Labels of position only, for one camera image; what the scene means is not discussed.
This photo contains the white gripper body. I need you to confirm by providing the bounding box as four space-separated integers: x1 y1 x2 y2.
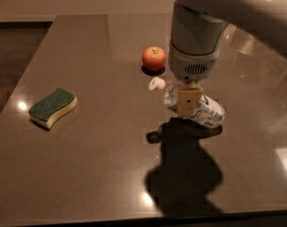
169 2 228 83

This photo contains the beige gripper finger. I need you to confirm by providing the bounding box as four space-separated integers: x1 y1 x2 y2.
177 83 204 117

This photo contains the clear plastic water bottle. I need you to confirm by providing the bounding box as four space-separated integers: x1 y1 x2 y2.
149 77 225 129

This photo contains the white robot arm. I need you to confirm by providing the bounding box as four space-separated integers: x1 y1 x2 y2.
169 0 287 117

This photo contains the red apple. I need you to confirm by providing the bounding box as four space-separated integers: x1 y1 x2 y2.
142 46 167 72

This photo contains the green and yellow sponge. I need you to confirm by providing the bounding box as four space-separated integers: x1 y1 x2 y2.
28 88 78 130

